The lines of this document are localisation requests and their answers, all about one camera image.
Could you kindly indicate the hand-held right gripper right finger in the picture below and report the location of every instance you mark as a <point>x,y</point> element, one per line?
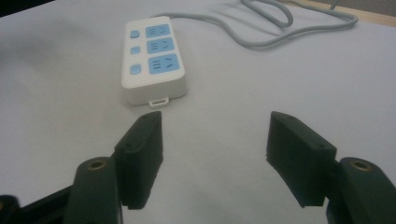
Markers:
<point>303,161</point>

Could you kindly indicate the white blue power strip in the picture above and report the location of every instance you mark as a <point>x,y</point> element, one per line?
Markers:
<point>153,62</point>

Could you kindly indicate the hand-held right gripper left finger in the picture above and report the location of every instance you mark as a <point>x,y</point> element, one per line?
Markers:
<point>137,161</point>

